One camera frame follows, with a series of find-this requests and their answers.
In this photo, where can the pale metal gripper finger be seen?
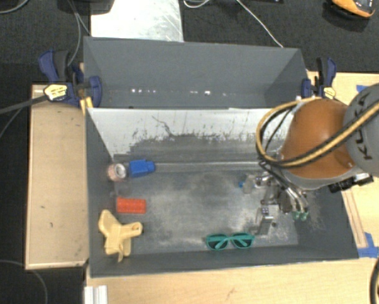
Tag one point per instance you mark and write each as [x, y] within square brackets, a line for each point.
[249, 184]
[265, 222]

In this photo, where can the green sunglasses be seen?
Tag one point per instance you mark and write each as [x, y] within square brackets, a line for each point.
[229, 241]

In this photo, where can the grey metal bin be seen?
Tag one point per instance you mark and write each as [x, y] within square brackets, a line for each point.
[192, 201]

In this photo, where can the blue plastic cap piece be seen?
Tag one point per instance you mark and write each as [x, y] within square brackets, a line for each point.
[141, 168]

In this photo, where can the red studded toy brick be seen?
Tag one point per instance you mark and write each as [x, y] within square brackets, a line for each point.
[131, 206]

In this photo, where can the pink and silver can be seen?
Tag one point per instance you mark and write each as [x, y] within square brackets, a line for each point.
[116, 172]

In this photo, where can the pale wood board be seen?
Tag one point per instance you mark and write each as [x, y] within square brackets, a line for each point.
[58, 182]

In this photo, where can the black cylinder on white bracket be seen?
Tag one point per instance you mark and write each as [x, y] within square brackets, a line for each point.
[340, 187]

